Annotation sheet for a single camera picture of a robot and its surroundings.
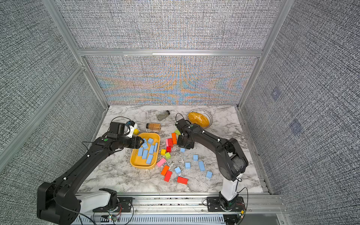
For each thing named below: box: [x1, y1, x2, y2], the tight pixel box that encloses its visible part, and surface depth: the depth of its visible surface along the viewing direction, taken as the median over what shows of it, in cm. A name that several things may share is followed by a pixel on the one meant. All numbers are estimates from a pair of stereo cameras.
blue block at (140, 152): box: [137, 147, 144, 157], surface depth 94 cm
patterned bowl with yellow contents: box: [186, 108, 214, 129], surface depth 108 cm
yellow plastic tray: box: [130, 132, 161, 170], surface depth 90 cm
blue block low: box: [142, 150, 149, 160], surface depth 92 cm
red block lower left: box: [164, 170, 173, 183], surface depth 85 cm
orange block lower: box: [160, 165, 170, 177], surface depth 87 cm
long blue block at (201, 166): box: [198, 160, 206, 172], surface depth 89 cm
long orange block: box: [171, 132, 177, 145], surface depth 102 cm
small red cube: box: [166, 146, 173, 153], surface depth 94 cm
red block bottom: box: [176, 176, 189, 185], surface depth 83 cm
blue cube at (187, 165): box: [185, 162, 191, 170], surface depth 87 cm
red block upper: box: [167, 137, 174, 148], surface depth 97 cm
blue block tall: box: [146, 154, 154, 165], surface depth 91 cm
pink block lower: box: [156, 157, 167, 168], surface depth 90 cm
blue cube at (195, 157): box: [192, 154, 199, 162], surface depth 90 cm
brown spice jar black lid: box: [145, 122, 162, 131], surface depth 105 cm
